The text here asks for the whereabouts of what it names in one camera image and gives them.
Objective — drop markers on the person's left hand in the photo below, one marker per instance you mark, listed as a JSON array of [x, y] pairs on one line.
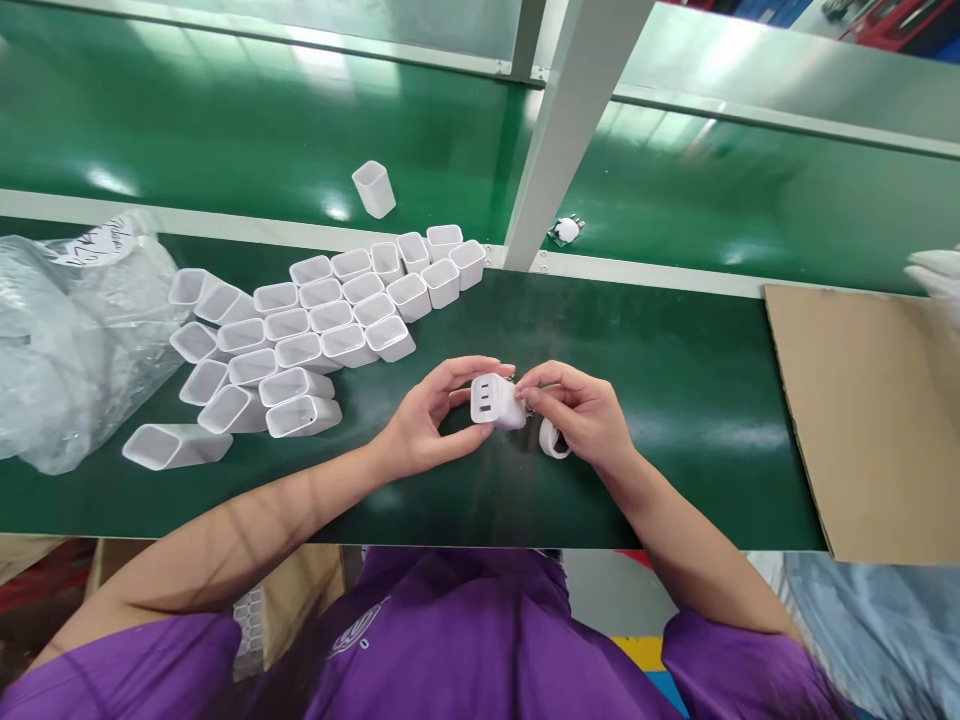
[[420, 420]]

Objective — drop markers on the person's right hand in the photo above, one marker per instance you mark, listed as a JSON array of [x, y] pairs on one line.
[[592, 420]]

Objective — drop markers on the person's left fingers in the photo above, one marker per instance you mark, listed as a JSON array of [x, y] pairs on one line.
[[459, 396]]

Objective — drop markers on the person's right thumb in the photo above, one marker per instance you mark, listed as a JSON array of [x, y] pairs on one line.
[[547, 401]]

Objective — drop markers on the person's right index finger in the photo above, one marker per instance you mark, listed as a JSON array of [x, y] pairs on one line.
[[547, 373]]

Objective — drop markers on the person's right fingers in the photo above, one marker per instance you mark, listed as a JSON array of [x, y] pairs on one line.
[[574, 439]]

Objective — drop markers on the person's left index finger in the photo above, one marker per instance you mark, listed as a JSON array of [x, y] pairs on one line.
[[484, 364]]

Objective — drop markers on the person's left thumb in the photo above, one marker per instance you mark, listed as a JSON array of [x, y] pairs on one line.
[[469, 441]]

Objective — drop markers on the white oval plastic cap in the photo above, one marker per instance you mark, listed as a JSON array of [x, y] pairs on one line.
[[550, 442]]

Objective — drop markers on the white charger housing with ports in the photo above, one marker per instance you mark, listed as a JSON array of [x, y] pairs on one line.
[[495, 409]]

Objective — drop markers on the green circuit part with prongs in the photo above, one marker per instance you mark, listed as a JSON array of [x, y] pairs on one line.
[[568, 230]]

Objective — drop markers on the pile of white plastic shells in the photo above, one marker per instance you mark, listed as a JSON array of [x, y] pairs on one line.
[[315, 322]]

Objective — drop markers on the person's body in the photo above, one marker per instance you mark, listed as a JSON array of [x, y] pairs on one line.
[[480, 645]]

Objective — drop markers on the single white rectangular shell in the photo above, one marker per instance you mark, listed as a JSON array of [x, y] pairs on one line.
[[373, 189]]

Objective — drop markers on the row of white plastic parts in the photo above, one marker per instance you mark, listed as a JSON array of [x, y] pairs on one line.
[[250, 634]]

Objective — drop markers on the brown cardboard sheet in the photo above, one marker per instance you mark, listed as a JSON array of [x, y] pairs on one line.
[[870, 420]]

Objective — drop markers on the cardboard box under table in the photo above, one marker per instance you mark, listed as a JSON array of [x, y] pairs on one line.
[[150, 559]]

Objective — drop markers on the light blue plastic bag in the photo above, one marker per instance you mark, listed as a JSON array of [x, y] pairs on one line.
[[870, 630]]

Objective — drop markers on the green conveyor belt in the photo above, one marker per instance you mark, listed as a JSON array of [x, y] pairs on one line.
[[225, 120]]

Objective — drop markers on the clear plastic bag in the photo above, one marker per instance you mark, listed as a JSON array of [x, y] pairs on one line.
[[67, 337]]

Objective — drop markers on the grey metal shelf frame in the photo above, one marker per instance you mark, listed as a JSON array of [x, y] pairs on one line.
[[559, 150]]

